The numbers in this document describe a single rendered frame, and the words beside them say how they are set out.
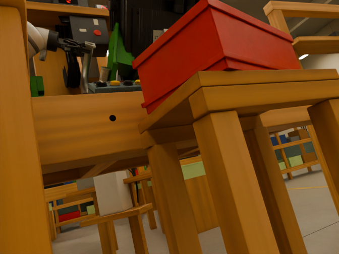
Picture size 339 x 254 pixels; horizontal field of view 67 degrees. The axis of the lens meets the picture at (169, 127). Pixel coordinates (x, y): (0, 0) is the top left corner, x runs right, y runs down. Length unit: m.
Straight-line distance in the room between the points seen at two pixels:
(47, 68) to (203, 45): 1.00
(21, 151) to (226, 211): 0.27
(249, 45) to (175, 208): 0.33
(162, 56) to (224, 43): 0.13
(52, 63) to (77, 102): 0.74
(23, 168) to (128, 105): 0.48
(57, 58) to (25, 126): 1.18
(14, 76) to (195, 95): 0.24
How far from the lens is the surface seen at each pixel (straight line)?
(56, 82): 1.30
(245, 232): 0.36
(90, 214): 7.78
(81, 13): 1.37
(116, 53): 0.99
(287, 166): 6.75
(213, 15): 0.43
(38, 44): 0.80
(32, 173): 0.18
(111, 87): 0.65
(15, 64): 0.20
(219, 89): 0.37
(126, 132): 0.61
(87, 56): 1.11
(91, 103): 0.62
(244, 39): 0.48
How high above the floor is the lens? 0.67
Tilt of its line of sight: 11 degrees up
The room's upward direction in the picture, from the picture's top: 14 degrees counter-clockwise
